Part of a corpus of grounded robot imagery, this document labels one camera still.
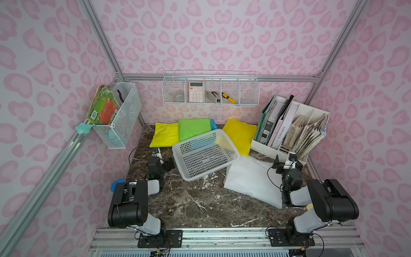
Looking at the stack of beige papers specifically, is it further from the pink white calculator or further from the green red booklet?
the green red booklet

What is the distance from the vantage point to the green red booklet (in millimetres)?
678

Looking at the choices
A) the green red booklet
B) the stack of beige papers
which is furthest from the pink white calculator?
the stack of beige papers
